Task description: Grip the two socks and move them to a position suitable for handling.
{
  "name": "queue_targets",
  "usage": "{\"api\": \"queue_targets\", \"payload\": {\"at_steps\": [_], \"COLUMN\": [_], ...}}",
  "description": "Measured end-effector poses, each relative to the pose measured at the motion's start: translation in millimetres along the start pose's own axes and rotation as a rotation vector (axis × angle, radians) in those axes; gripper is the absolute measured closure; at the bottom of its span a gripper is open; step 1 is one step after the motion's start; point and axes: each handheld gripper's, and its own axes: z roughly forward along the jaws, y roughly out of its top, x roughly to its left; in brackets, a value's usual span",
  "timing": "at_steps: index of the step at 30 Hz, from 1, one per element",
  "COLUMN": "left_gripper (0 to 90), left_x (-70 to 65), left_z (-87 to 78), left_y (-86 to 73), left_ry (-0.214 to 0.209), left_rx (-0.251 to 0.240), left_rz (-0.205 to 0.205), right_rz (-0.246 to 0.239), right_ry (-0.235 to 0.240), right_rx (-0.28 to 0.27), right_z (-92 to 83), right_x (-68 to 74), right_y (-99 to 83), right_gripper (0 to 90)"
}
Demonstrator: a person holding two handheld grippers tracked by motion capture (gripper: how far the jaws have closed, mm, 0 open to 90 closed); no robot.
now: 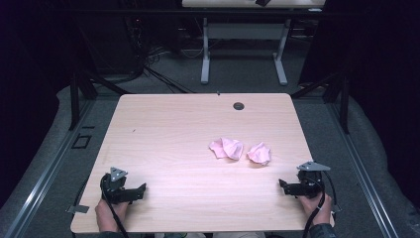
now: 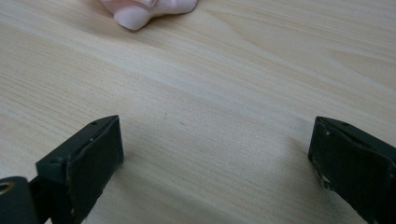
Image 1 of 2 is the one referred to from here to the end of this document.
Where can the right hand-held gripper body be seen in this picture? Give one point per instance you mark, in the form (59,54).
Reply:
(312,180)

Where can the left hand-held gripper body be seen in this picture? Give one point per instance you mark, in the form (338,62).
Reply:
(113,185)

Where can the pink sock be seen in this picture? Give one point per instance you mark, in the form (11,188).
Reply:
(227,148)
(259,154)

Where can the person's left hand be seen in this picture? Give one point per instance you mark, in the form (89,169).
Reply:
(107,214)

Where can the person's right hand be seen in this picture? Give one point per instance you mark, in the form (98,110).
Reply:
(318,208)

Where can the white desk with metal legs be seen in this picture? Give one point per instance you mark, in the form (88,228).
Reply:
(244,31)

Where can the black metal crossbar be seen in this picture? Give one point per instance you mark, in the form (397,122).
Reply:
(165,12)

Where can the black object on white desk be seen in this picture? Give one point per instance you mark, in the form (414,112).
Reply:
(262,2)

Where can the aluminium floor rail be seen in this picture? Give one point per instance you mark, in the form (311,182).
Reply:
(49,172)
(363,172)

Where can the black metal frame stand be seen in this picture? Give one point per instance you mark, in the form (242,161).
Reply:
(344,105)
(74,99)

